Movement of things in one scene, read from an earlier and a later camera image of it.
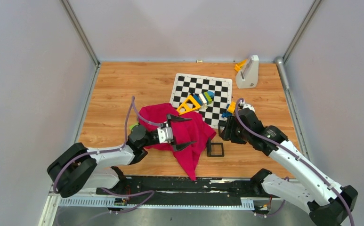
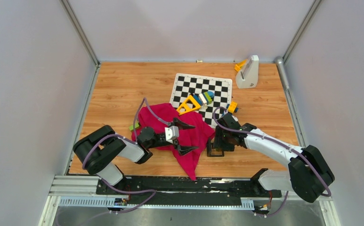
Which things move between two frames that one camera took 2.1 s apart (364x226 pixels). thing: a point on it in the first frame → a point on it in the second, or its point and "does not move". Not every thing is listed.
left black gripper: [179, 146] → [183, 149]
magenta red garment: [196, 129] does not move
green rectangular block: [131, 127] does not move
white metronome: [247, 77] does not move
